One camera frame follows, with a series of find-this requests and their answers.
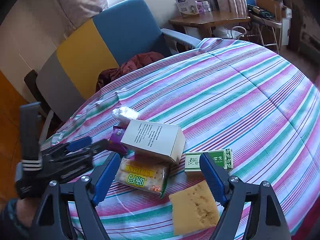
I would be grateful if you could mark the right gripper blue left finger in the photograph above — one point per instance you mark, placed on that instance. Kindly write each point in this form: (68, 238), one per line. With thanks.
(102, 178)

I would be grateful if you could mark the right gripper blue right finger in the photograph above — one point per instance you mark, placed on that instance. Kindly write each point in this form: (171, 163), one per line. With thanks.
(216, 178)

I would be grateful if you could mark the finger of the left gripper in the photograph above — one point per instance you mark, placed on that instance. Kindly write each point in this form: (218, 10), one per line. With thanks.
(99, 146)
(78, 144)

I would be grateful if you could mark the large yellow sponge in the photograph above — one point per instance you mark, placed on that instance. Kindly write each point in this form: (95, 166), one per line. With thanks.
(193, 209)

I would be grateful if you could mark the large white cardboard box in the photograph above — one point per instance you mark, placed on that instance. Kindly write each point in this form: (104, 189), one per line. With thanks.
(158, 140)

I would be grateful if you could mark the person left hand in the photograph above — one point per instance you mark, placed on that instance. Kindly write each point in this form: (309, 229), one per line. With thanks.
(26, 210)

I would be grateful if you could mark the small green white box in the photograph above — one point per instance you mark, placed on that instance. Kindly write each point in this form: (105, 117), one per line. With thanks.
(222, 158)

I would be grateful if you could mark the Weidan cracker pack far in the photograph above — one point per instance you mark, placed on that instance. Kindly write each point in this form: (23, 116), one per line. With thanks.
(144, 176)

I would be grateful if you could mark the wooden wardrobe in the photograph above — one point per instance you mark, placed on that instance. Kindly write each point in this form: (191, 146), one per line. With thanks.
(13, 94)

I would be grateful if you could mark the striped bed sheet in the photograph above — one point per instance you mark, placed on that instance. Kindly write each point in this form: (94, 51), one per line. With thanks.
(225, 94)

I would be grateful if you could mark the dark red garment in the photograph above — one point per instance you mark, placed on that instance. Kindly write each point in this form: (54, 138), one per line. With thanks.
(135, 63)

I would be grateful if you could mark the grey yellow blue armchair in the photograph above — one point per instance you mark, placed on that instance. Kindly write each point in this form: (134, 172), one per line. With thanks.
(68, 78)

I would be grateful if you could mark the wooden side table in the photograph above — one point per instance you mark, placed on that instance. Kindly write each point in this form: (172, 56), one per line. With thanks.
(209, 20)

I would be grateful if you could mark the white product box on table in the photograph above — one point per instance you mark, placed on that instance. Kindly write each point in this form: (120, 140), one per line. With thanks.
(187, 8)

